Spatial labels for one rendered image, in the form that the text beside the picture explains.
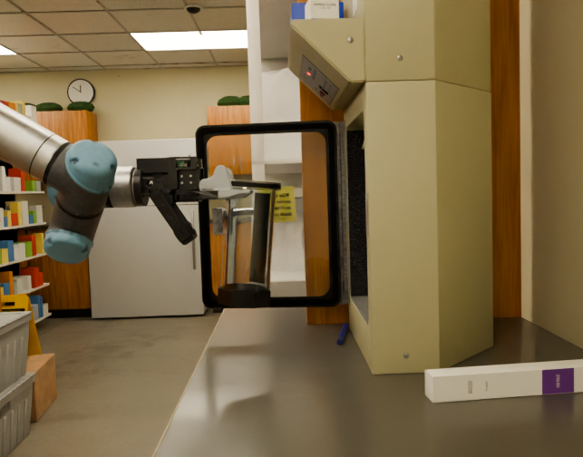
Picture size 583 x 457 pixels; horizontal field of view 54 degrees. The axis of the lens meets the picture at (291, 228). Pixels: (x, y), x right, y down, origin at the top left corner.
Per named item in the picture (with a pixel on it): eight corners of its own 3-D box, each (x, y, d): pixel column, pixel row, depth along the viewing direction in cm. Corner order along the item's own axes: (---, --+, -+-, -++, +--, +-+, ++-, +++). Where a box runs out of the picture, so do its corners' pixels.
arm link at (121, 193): (109, 208, 102) (121, 207, 110) (134, 208, 102) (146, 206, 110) (107, 165, 101) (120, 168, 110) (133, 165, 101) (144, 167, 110)
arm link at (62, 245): (46, 219, 89) (63, 171, 96) (36, 261, 96) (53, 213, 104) (98, 234, 92) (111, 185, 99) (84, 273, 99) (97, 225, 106)
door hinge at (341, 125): (348, 303, 125) (344, 121, 123) (350, 306, 123) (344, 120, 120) (341, 304, 125) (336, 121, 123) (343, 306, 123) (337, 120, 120)
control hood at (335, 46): (343, 110, 123) (342, 63, 122) (365, 81, 90) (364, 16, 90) (289, 111, 123) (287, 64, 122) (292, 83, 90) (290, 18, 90)
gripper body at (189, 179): (199, 156, 102) (131, 157, 101) (201, 205, 102) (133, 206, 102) (206, 159, 109) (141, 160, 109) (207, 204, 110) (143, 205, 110)
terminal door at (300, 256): (341, 306, 124) (336, 119, 122) (202, 308, 127) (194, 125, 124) (341, 306, 125) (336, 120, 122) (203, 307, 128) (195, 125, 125)
